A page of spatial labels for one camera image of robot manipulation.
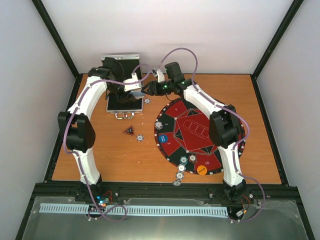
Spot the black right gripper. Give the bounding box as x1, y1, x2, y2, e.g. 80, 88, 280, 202
140, 80, 174, 97

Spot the poker chip stack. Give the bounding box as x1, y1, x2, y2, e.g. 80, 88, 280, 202
154, 121, 163, 130

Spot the blue small blind button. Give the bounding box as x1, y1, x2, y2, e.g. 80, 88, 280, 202
158, 134, 169, 144

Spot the blue green fifty chip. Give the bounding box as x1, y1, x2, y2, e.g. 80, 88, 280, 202
179, 156, 189, 165

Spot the blue orange ten chip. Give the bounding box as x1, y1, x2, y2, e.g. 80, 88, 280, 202
175, 171, 184, 181
177, 164, 186, 172

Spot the orange big blind button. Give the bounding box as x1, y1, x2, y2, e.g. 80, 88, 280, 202
196, 165, 208, 176

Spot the grey card deck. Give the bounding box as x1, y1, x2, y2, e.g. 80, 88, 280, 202
131, 91, 145, 99

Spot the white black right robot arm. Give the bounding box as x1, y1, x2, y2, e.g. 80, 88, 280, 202
142, 62, 247, 202

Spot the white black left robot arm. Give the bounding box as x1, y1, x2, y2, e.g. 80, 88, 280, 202
57, 54, 142, 202

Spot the aluminium poker chip case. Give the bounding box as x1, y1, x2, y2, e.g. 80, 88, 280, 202
101, 54, 143, 120

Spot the round red black poker mat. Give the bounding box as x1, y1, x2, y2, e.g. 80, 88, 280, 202
153, 98, 247, 176

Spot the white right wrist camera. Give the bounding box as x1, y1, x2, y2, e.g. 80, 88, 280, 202
152, 68, 165, 83

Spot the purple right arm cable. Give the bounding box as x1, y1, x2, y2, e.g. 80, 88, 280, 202
156, 47, 266, 224

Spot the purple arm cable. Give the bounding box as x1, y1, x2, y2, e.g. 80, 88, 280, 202
62, 63, 151, 222
156, 47, 266, 224

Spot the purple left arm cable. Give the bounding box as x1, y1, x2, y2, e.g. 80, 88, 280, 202
62, 63, 151, 222

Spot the light blue slotted cable duct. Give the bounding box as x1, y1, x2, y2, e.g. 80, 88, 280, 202
38, 203, 228, 218

